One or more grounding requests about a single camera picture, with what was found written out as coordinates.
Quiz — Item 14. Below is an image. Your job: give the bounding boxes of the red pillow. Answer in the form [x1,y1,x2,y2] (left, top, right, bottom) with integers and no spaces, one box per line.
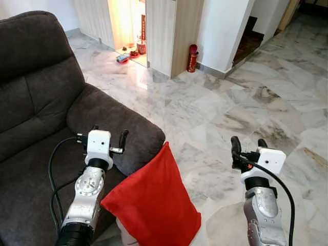
[100,142,202,246]

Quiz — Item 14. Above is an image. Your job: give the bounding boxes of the pale pink pillow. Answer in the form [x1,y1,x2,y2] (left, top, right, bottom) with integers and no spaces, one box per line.
[116,218,139,246]

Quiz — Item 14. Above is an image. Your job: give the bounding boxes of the dark grey fabric sofa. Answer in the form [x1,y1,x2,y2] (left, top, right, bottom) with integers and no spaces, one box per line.
[0,10,166,246]

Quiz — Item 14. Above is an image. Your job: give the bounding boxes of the red cylinder with gold print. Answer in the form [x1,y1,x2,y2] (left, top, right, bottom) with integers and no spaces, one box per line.
[187,44,199,73]

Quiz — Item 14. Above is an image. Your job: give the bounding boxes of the dark wooden stair steps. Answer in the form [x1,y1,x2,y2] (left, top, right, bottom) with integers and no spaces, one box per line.
[233,16,265,65]

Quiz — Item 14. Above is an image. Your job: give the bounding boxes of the white slatted partition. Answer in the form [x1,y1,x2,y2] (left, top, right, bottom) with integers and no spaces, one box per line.
[73,0,116,49]

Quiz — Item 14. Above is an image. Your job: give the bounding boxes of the wood sided slatted partition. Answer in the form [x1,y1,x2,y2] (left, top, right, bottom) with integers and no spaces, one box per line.
[145,0,204,79]

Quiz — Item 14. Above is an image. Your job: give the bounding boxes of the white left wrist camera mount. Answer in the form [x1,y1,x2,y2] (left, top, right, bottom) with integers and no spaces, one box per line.
[85,130,113,163]

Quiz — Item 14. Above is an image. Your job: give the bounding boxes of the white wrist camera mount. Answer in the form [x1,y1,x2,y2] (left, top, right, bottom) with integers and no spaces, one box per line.
[85,130,113,163]
[241,148,286,183]

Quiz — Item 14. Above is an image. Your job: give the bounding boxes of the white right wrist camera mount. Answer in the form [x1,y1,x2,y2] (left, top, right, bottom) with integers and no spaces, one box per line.
[241,148,286,183]

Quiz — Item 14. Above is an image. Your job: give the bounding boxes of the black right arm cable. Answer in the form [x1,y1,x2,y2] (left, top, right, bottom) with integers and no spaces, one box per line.
[240,155,296,246]

